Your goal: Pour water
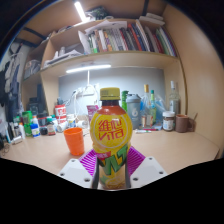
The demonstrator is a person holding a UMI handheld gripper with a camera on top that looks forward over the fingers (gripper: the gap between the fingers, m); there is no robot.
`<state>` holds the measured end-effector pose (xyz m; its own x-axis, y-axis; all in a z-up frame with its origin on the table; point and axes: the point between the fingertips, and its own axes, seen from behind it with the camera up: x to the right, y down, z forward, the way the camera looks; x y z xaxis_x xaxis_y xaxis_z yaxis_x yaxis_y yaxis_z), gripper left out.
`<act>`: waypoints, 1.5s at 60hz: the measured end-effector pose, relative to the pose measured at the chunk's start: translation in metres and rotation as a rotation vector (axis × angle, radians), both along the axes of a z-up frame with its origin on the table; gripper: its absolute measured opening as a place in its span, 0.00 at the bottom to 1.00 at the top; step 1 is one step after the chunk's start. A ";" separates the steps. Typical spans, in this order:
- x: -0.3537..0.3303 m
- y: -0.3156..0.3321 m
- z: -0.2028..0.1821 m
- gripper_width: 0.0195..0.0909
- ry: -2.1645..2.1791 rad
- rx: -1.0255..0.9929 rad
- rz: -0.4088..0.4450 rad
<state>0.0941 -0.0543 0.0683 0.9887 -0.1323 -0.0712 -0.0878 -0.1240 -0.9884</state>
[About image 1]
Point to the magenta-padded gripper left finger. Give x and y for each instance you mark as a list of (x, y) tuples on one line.
[(75, 170)]

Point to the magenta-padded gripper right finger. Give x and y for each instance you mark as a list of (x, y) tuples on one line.
[(150, 170)]

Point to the yellow lemon tea bottle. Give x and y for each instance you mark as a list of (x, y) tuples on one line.
[(111, 133)]

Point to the orange plastic cup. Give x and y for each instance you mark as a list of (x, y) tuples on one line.
[(74, 141)]

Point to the small brown green-capped bottle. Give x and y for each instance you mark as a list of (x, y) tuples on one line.
[(51, 127)]

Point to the white-lidded brown spread jar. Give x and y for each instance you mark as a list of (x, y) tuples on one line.
[(168, 121)]

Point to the white blue-labelled bottle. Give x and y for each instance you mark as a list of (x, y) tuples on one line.
[(35, 130)]

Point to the brown ceramic mug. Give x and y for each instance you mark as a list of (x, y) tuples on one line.
[(181, 123)]

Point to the slim green-capped bottle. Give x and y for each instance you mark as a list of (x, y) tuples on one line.
[(152, 110)]

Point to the red and white can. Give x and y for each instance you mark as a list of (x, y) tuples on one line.
[(60, 111)]

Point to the clear yellow-capped bottle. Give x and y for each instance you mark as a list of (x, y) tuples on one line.
[(145, 110)]

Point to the pink packet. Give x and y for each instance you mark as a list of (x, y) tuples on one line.
[(91, 111)]

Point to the green plastic bottle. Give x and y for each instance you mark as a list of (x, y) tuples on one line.
[(27, 121)]

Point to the tall clear glass bottle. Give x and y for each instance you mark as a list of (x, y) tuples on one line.
[(174, 101)]

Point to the tall green bottle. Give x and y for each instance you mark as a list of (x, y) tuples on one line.
[(124, 100)]

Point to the under-shelf light bar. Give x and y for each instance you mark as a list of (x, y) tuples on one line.
[(88, 68)]

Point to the dark hanging clothes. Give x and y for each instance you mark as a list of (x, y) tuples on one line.
[(10, 86)]

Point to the ceiling light strip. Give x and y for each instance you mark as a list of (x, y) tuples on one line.
[(80, 11)]

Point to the white wall power strip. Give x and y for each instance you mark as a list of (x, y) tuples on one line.
[(87, 90)]

